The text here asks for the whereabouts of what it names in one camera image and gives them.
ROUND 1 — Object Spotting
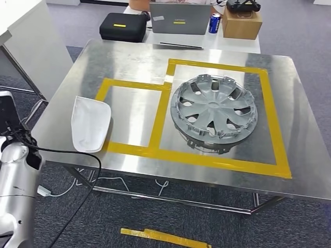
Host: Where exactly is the white curved plastic car part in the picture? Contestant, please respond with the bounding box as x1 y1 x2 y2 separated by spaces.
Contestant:
70 95 112 154

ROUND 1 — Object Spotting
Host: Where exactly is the steel workbench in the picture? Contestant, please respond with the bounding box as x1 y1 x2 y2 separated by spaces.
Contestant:
30 39 331 216

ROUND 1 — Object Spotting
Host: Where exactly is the silver plastic wheel hubcap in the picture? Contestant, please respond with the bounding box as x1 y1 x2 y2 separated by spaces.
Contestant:
169 73 258 155

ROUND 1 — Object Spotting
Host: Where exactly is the black zippered hard case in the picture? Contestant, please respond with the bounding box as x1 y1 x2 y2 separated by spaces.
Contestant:
99 12 148 44

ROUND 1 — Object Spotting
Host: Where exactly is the grey laptop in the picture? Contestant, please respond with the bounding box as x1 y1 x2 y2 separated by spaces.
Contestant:
149 2 212 50

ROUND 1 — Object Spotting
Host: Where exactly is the blue drink can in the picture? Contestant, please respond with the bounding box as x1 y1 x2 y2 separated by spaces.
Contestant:
208 12 221 35

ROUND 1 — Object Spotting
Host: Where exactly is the brown rounded container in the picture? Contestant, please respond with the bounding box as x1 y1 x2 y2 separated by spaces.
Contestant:
128 0 150 12

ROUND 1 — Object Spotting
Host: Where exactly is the brown cardboard box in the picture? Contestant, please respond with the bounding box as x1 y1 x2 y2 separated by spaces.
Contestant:
221 7 263 40

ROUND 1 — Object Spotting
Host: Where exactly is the black remote controller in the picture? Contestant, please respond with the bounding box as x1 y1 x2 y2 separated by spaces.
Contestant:
226 0 262 14

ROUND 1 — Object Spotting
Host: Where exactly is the white power strip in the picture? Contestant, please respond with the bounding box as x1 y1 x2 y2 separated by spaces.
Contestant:
37 184 52 198

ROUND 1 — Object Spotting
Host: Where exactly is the white desk side panel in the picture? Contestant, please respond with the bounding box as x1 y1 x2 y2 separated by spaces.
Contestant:
2 0 74 102

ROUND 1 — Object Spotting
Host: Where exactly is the white power cable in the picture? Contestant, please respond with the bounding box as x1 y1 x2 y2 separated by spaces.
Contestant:
51 167 169 199
20 99 45 125

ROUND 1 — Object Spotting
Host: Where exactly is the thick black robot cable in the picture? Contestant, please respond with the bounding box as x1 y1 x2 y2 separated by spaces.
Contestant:
5 125 102 248

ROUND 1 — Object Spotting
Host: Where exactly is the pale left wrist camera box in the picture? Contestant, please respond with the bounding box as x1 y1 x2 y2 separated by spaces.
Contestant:
0 90 22 138

